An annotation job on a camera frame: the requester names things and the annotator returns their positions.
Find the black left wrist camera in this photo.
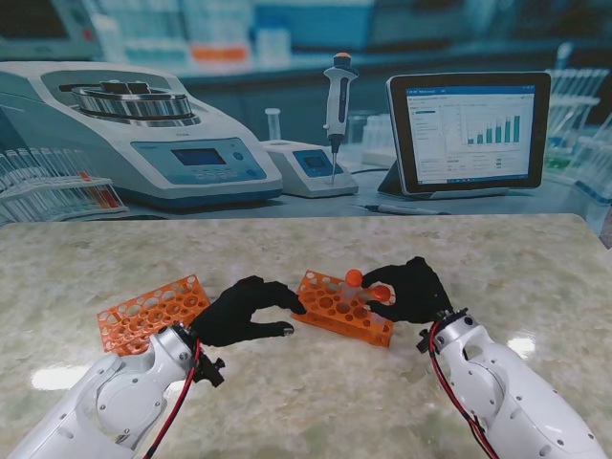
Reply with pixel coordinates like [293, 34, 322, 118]
[193, 354, 227, 388]

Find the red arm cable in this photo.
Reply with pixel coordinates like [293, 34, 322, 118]
[142, 338, 202, 459]
[428, 322, 496, 459]

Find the red left arm cable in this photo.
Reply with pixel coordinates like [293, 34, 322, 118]
[142, 338, 202, 459]

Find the printed laboratory backdrop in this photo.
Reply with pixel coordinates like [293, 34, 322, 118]
[0, 0, 612, 250]

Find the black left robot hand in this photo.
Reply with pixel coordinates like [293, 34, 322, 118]
[188, 275, 310, 348]

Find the orange test tube rack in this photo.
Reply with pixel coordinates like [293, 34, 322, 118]
[97, 273, 211, 358]
[292, 270, 398, 349]

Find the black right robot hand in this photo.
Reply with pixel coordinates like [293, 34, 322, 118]
[361, 256, 454, 325]

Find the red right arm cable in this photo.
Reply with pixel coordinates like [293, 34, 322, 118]
[428, 322, 496, 459]

